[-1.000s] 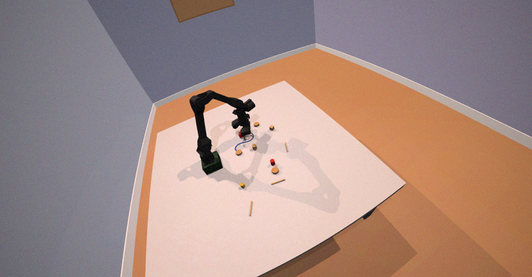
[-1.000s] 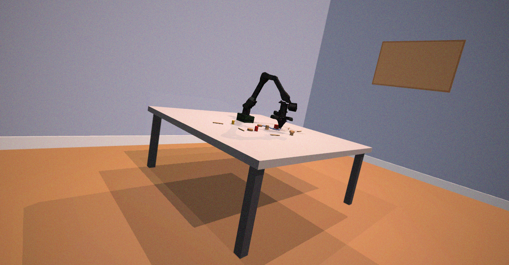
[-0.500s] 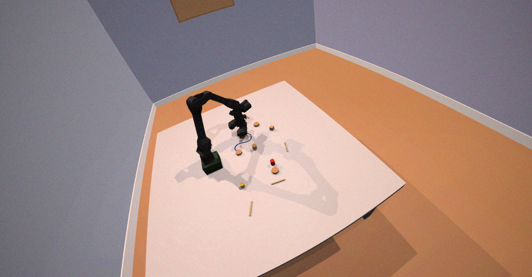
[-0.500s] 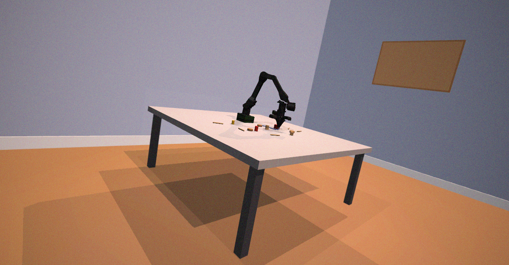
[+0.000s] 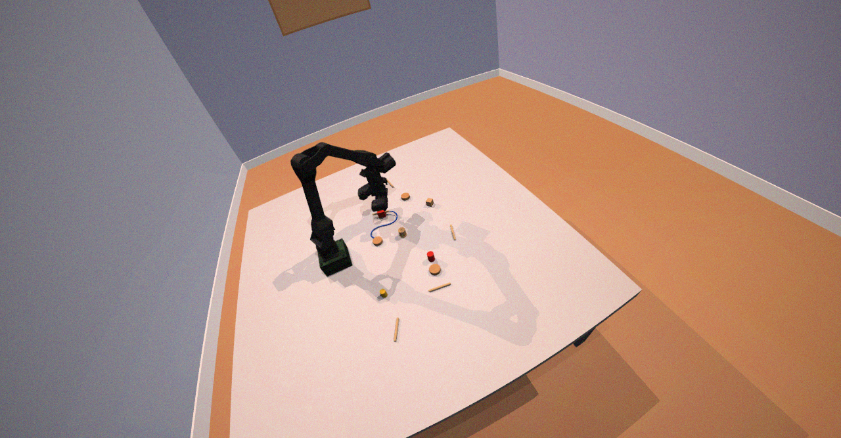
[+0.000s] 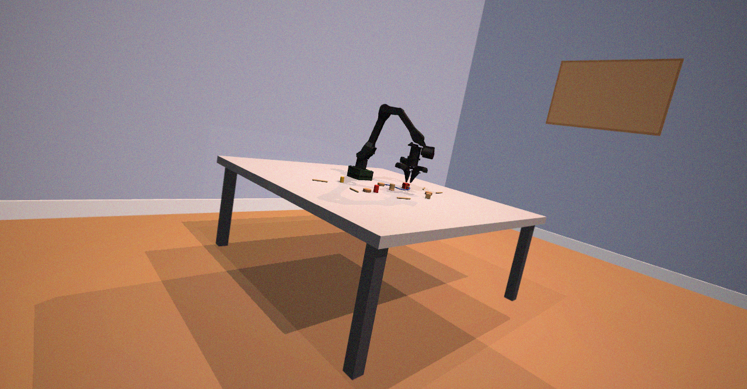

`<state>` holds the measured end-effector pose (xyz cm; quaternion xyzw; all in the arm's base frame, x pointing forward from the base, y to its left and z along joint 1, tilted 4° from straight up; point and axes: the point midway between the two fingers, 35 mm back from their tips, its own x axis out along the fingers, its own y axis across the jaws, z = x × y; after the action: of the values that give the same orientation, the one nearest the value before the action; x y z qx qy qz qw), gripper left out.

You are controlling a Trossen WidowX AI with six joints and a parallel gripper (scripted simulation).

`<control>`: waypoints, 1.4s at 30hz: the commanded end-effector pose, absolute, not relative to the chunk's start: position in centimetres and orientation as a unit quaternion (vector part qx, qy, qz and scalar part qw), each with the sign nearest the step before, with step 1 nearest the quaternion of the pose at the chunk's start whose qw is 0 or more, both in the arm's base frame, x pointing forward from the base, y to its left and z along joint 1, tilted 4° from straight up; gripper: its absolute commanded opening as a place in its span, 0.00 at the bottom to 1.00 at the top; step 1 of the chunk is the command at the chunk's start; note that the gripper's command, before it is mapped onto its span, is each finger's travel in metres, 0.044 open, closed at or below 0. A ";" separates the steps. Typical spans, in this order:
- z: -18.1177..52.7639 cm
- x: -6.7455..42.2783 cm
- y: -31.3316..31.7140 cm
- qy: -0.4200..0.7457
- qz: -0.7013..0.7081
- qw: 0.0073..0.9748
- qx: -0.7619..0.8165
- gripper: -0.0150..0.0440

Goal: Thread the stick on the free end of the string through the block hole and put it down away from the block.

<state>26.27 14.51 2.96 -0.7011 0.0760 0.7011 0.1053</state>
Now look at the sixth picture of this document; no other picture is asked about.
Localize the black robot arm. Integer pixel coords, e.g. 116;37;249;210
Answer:
353;104;435;170

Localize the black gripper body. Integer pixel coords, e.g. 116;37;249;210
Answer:
395;155;428;173

